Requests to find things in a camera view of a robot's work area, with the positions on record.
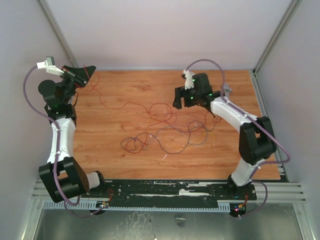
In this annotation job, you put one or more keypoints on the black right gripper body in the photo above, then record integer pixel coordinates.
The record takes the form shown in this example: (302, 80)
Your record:
(186, 98)

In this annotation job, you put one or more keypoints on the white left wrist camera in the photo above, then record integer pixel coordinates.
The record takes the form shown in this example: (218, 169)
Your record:
(49, 66)

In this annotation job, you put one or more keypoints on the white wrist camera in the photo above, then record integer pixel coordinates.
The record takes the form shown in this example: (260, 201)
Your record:
(49, 66)
(189, 79)

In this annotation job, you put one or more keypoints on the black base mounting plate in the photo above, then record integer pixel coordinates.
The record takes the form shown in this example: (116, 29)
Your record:
(169, 193)

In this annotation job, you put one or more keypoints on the aluminium corner post left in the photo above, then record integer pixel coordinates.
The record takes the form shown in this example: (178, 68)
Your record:
(58, 32)

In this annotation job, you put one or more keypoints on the aluminium corner post right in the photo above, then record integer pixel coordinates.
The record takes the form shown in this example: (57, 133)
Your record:
(279, 30)

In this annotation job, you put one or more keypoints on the aluminium corner post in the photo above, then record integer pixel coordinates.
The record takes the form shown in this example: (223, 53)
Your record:
(58, 32)
(279, 30)

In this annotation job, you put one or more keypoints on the grey slotted cable duct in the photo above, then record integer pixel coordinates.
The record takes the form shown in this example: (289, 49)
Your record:
(88, 204)

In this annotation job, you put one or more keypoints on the silver adjustable wrench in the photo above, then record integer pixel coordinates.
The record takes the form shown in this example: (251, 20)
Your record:
(226, 90)

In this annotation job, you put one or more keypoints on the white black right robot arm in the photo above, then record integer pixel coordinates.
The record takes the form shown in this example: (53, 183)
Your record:
(255, 133)

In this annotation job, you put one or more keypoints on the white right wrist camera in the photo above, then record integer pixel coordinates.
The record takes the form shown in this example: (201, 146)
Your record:
(189, 79)

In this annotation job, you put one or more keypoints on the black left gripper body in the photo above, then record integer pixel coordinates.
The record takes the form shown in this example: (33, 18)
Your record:
(69, 87)

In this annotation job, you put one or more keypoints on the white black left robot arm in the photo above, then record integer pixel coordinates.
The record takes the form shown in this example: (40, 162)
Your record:
(62, 176)

